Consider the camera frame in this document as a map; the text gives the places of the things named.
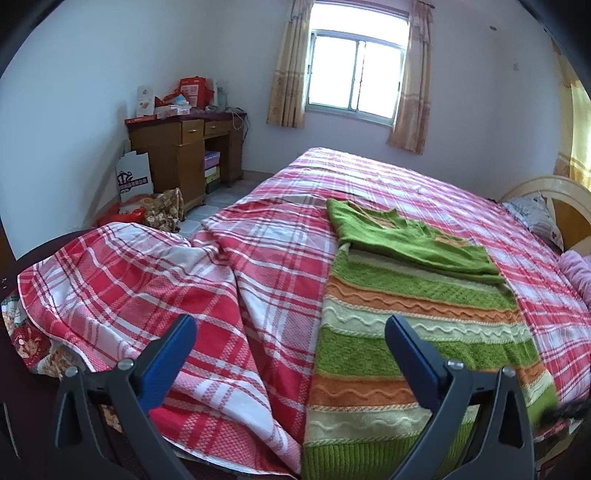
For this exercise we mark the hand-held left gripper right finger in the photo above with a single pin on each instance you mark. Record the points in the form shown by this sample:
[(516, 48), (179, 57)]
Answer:
[(415, 360)]

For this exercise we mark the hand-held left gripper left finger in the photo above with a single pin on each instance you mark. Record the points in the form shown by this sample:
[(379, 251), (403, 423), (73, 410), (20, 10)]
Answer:
[(168, 355)]

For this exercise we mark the green orange striped knit sweater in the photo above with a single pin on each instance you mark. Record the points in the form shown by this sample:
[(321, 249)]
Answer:
[(392, 350)]

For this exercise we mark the red plaid bed sheet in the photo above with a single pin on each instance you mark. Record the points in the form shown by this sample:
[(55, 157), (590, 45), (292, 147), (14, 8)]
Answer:
[(258, 258)]

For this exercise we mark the pink blanket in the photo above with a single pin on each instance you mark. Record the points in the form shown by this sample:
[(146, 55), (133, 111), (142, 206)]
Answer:
[(577, 277)]

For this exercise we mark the red floral quilt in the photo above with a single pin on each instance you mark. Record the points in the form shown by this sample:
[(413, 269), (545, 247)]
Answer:
[(27, 341)]

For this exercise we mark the brown floral bag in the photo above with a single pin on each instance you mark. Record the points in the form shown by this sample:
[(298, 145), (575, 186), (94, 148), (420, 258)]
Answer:
[(164, 210)]

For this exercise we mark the red plastic bag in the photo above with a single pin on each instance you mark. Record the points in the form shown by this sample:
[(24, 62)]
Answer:
[(120, 214)]

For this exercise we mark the dark wooden bed footboard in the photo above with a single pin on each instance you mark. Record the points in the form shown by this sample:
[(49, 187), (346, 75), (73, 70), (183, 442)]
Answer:
[(51, 247)]

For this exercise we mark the white paper bag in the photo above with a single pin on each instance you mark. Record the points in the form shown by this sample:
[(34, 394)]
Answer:
[(134, 177)]

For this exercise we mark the yellow box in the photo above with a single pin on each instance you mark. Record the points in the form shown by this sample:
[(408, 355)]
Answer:
[(213, 174)]

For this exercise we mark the grey striped pillow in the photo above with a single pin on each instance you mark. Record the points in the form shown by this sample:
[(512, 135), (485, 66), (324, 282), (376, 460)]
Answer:
[(535, 217)]

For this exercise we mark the brown wooden desk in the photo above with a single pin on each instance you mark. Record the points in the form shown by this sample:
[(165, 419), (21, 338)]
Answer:
[(166, 157)]

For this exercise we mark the purple box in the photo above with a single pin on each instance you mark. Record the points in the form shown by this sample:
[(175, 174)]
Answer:
[(212, 159)]

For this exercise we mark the cream wooden headboard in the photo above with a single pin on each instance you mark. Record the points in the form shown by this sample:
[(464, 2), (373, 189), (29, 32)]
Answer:
[(572, 189)]

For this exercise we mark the clutter of boxes on desk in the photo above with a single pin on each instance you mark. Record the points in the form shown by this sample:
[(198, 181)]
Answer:
[(171, 108)]

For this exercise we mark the white card box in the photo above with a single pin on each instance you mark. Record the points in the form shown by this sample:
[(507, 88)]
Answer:
[(145, 101)]

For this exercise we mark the beige floral curtain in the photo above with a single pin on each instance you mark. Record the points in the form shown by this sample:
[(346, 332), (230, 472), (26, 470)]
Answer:
[(291, 83), (413, 101)]

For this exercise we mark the clear bottle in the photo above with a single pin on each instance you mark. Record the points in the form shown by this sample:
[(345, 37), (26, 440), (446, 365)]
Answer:
[(221, 99)]

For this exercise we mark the red gift bag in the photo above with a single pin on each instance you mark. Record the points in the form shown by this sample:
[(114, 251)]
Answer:
[(196, 92)]

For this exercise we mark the yellow curtain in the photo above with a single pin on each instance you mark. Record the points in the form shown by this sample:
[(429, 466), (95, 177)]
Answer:
[(577, 129)]

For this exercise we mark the sliding glass window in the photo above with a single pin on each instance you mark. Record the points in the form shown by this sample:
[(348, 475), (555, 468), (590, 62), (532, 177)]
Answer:
[(355, 74)]

